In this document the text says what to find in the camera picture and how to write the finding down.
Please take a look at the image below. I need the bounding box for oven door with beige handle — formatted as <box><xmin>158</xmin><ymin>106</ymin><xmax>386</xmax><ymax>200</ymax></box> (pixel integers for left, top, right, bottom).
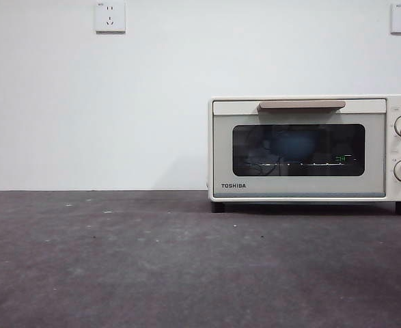
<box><xmin>212</xmin><ymin>98</ymin><xmax>387</xmax><ymax>199</ymax></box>

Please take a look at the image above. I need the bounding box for blue ribbed bowl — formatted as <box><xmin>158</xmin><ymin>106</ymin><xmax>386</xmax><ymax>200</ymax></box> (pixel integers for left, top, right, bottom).
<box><xmin>269</xmin><ymin>131</ymin><xmax>316</xmax><ymax>162</ymax></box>

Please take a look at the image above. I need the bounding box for cream Toshiba toaster oven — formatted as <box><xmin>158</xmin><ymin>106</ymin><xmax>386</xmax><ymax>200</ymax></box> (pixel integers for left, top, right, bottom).
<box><xmin>206</xmin><ymin>95</ymin><xmax>401</xmax><ymax>216</ymax></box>

